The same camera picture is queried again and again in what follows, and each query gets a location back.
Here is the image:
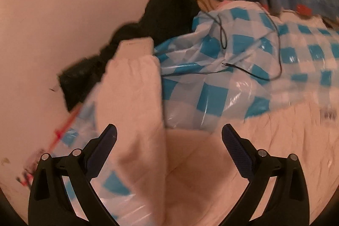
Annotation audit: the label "white quilted padded coat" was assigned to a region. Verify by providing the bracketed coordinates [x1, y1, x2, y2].
[95, 38, 338, 225]

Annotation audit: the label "black garment by wall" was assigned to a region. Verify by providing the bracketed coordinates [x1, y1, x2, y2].
[58, 0, 200, 112]

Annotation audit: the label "thin black cable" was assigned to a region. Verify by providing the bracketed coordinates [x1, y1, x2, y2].
[161, 0, 283, 82]

